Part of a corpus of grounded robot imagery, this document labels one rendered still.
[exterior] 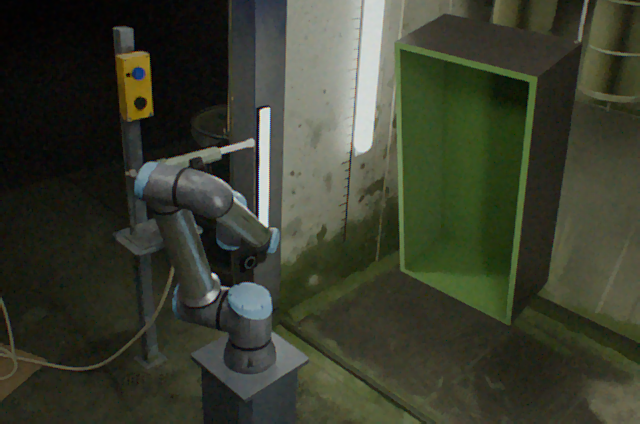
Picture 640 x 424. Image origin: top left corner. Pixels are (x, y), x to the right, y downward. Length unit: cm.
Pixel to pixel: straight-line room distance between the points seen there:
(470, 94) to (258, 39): 95
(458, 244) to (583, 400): 93
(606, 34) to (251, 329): 225
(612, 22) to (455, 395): 193
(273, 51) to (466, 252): 140
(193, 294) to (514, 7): 235
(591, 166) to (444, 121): 112
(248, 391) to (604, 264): 218
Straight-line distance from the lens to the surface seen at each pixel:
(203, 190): 183
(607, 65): 356
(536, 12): 376
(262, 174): 300
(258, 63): 283
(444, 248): 341
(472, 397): 328
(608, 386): 358
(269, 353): 237
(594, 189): 389
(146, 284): 315
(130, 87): 267
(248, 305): 222
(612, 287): 378
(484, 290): 320
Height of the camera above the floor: 223
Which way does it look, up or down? 26 degrees down
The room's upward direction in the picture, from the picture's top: 3 degrees clockwise
